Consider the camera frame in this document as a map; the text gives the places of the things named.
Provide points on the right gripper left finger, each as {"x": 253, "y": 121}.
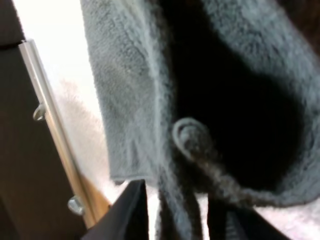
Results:
{"x": 125, "y": 215}

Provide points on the ribbed aluminium rail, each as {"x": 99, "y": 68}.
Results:
{"x": 53, "y": 125}

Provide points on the dark grey-green towel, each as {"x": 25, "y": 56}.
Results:
{"x": 130, "y": 87}

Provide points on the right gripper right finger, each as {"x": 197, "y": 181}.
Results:
{"x": 245, "y": 225}

